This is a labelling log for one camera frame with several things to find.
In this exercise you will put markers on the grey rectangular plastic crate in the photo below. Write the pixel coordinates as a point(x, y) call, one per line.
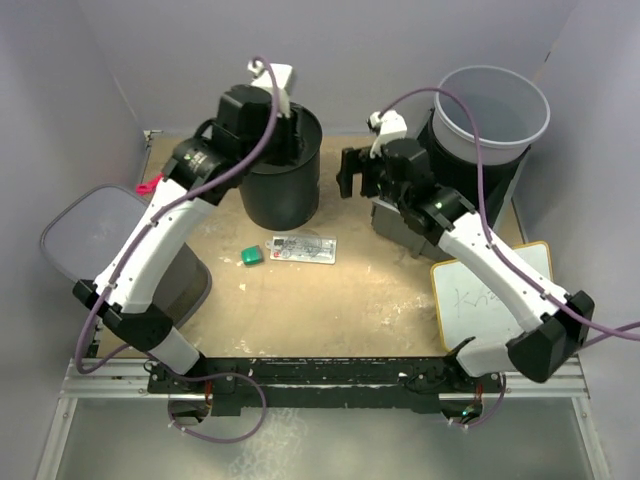
point(451, 171)

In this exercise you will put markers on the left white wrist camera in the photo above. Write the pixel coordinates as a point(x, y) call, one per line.
point(278, 78)

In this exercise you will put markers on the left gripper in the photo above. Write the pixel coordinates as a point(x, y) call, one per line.
point(294, 143)

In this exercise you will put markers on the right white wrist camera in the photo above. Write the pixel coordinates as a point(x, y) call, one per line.
point(387, 127)

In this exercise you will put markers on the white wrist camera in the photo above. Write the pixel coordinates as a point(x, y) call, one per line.
point(387, 127)
point(278, 78)

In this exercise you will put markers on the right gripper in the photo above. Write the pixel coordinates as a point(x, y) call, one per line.
point(356, 161)

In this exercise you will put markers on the light grey plastic bucket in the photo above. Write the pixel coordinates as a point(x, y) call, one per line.
point(509, 111)

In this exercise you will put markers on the clear plastic label card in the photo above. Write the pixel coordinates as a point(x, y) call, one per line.
point(303, 248)

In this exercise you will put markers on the green small box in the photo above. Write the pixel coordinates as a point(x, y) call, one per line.
point(252, 255)

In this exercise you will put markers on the grey ribbed laundry basket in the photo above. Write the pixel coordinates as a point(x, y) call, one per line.
point(87, 235)

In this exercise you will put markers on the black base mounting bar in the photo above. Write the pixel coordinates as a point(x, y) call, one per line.
point(423, 385)

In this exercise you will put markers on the dark blue cylindrical bin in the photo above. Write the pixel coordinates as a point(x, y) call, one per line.
point(282, 190)

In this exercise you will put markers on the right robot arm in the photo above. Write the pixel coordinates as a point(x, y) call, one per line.
point(547, 331)

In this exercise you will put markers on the small whiteboard with yellow frame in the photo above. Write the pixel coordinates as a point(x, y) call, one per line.
point(489, 307)

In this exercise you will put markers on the pink plastic clip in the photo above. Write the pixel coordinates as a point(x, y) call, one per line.
point(148, 187)

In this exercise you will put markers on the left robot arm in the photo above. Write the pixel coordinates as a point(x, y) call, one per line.
point(196, 178)

